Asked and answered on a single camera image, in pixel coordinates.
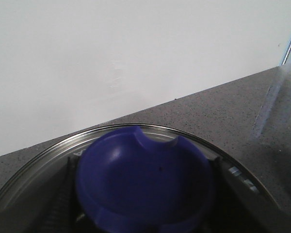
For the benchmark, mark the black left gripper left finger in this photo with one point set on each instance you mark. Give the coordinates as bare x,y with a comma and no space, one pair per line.
35,214

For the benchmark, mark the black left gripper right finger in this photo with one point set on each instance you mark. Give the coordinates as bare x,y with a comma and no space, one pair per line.
264,211

